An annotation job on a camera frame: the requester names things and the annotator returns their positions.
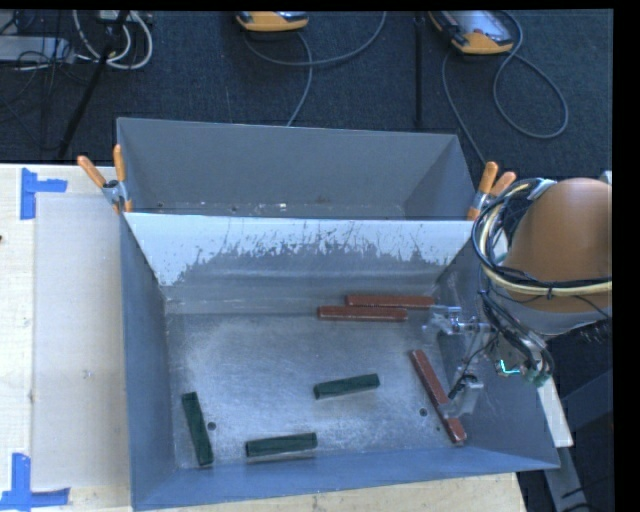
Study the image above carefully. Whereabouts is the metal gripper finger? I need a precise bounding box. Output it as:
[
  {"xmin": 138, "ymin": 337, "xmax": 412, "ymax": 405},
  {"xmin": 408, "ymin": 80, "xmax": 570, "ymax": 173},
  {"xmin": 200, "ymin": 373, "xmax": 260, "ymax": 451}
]
[
  {"xmin": 422, "ymin": 305, "xmax": 482, "ymax": 336},
  {"xmin": 442, "ymin": 380, "xmax": 485, "ymax": 419}
]

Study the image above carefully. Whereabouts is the red-brown flat block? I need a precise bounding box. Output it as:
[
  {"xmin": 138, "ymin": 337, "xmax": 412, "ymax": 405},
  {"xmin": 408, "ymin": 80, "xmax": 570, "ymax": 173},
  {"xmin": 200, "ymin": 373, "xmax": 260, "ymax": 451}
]
[
  {"xmin": 344, "ymin": 293, "xmax": 437, "ymax": 310},
  {"xmin": 409, "ymin": 348, "xmax": 468, "ymax": 445},
  {"xmin": 316, "ymin": 304, "xmax": 409, "ymax": 322}
]

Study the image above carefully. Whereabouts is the dark green flat block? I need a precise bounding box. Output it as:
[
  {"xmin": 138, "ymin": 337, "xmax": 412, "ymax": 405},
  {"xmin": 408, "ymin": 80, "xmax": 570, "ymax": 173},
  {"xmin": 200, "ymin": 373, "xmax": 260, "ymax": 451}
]
[
  {"xmin": 244, "ymin": 431, "xmax": 319, "ymax": 459},
  {"xmin": 180, "ymin": 391, "xmax": 216, "ymax": 468},
  {"xmin": 312, "ymin": 372, "xmax": 381, "ymax": 401}
]

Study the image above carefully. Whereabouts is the grey metal bin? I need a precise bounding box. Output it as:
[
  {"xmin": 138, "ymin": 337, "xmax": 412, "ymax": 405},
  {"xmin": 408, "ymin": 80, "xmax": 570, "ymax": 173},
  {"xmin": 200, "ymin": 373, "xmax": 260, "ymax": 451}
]
[{"xmin": 115, "ymin": 117, "xmax": 562, "ymax": 512}]

